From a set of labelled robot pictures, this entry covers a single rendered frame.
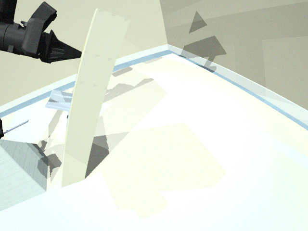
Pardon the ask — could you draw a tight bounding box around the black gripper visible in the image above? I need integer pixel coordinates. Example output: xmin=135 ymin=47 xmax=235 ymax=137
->
xmin=4 ymin=18 xmax=82 ymax=63

